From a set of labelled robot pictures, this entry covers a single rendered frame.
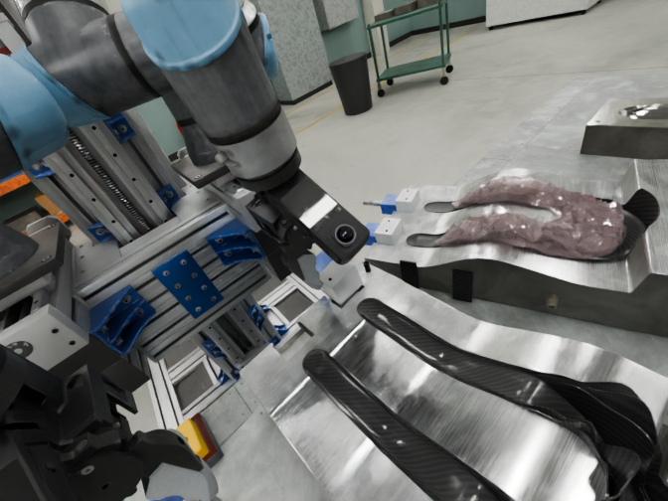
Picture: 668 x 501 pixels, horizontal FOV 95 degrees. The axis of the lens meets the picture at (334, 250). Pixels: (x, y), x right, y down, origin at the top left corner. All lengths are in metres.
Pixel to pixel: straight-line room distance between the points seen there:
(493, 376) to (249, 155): 0.33
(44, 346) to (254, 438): 0.39
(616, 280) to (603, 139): 0.47
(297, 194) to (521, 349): 0.29
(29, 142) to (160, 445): 0.24
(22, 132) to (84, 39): 0.12
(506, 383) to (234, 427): 0.39
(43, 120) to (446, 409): 0.43
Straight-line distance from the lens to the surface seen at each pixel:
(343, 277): 0.44
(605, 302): 0.54
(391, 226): 0.61
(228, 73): 0.27
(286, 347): 0.50
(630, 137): 0.93
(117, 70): 0.39
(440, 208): 0.69
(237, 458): 0.54
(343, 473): 0.38
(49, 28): 0.42
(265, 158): 0.30
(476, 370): 0.40
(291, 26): 6.19
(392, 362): 0.42
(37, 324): 0.70
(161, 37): 0.27
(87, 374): 0.30
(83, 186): 0.85
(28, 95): 0.33
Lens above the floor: 1.24
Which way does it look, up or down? 38 degrees down
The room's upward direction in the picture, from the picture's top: 21 degrees counter-clockwise
